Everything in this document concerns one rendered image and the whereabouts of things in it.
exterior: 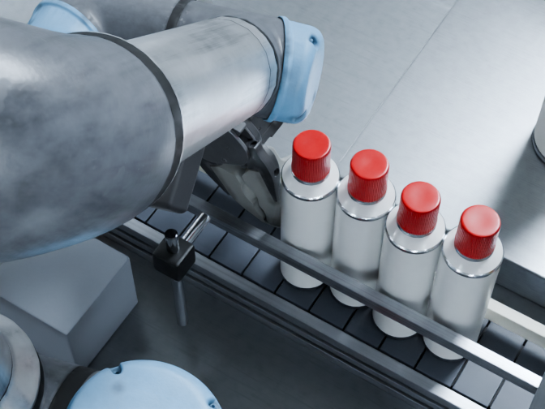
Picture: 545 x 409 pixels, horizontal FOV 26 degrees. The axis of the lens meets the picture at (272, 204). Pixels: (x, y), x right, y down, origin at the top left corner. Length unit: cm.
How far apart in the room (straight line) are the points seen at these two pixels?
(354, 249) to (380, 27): 44
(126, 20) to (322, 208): 27
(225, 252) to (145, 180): 64
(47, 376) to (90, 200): 38
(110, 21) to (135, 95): 35
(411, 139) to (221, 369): 32
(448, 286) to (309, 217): 14
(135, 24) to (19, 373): 26
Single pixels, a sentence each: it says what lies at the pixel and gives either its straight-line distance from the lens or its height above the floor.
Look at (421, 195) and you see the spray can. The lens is 97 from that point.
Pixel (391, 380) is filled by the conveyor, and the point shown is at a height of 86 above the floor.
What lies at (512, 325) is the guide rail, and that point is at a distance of 113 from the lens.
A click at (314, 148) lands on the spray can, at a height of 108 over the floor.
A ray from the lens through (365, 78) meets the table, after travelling 138.
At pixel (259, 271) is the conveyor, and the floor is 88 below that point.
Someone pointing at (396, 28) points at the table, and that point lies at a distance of 143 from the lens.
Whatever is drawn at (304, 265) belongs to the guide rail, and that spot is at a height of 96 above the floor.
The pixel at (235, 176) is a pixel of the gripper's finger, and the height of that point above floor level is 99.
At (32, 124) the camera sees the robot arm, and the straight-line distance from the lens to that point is 49.
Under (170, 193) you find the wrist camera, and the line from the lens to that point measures 100.
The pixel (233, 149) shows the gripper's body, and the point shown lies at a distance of 105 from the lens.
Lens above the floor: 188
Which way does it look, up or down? 56 degrees down
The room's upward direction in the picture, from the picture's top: straight up
